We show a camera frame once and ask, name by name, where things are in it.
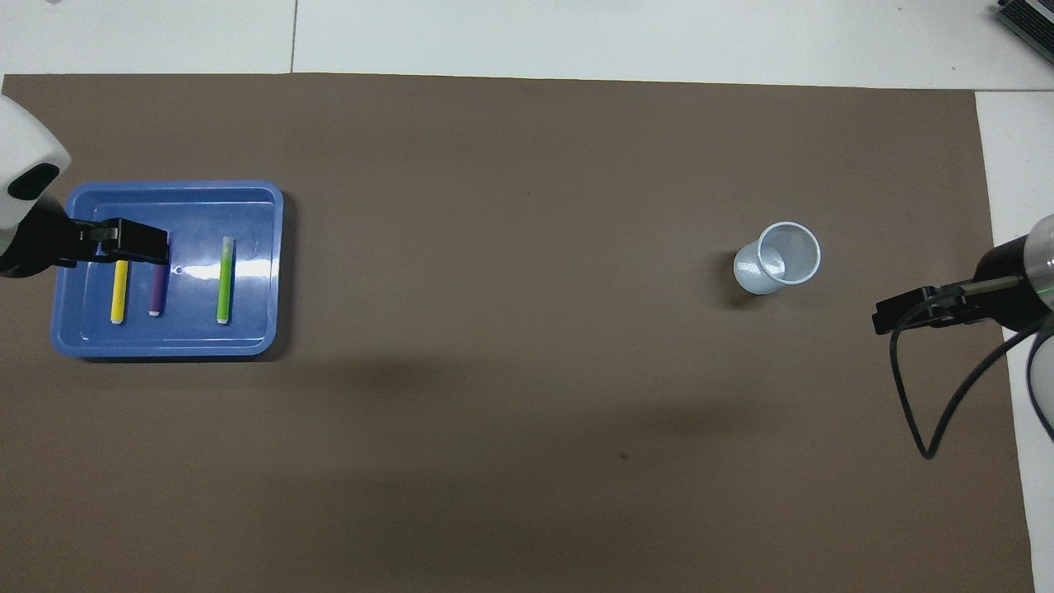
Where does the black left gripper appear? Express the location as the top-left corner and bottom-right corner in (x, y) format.
(0, 191), (172, 279)

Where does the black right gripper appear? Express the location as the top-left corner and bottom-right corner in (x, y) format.
(872, 234), (1053, 336)

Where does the green pen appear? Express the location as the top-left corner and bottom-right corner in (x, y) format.
(216, 236), (237, 325)

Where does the yellow pen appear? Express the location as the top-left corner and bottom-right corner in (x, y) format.
(110, 260), (130, 325)

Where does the blue plastic tray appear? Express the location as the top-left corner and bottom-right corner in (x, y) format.
(51, 180), (285, 360)

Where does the translucent plastic cup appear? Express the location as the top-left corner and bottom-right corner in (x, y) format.
(733, 221), (823, 297)

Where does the grey ribbed device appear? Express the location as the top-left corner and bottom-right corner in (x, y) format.
(991, 0), (1054, 63)

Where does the brown table mat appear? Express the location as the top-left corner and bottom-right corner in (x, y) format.
(0, 72), (1037, 593)

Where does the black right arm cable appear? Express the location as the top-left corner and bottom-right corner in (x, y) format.
(888, 278), (1054, 461)

